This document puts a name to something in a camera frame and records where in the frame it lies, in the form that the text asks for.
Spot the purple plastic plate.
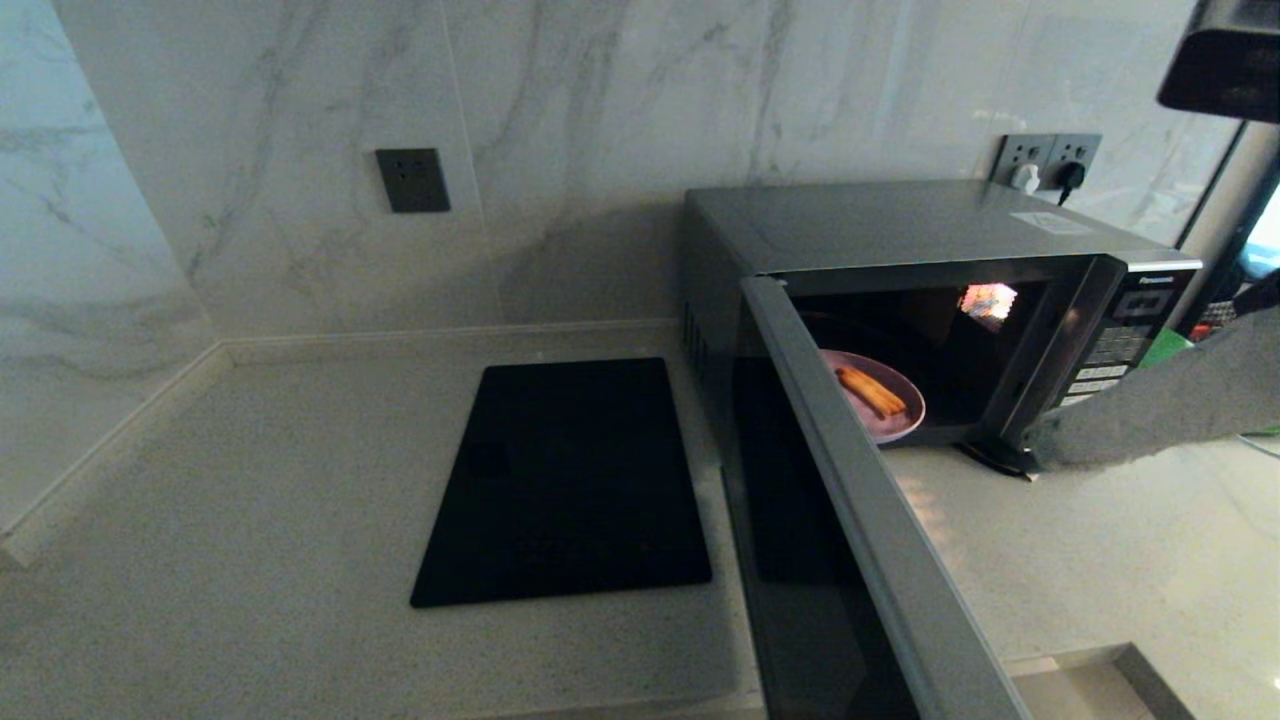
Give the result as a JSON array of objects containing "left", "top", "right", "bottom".
[{"left": 820, "top": 349, "right": 927, "bottom": 445}]

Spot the silver black microwave oven body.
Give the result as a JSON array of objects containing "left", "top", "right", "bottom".
[{"left": 683, "top": 178, "right": 1204, "bottom": 476}]

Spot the green plastic cutting board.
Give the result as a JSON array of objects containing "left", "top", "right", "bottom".
[{"left": 1140, "top": 328, "right": 1280, "bottom": 438}]

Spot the black rubber pad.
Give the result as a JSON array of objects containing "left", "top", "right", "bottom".
[{"left": 958, "top": 438, "right": 1043, "bottom": 481}]

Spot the black glass induction cooktop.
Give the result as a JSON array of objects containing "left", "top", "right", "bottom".
[{"left": 410, "top": 357, "right": 714, "bottom": 609}]

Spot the black wire basket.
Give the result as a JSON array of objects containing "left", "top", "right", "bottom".
[{"left": 1190, "top": 298, "right": 1246, "bottom": 339}]

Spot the dark grey single wall socket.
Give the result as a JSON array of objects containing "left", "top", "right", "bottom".
[{"left": 375, "top": 148, "right": 452, "bottom": 214}]

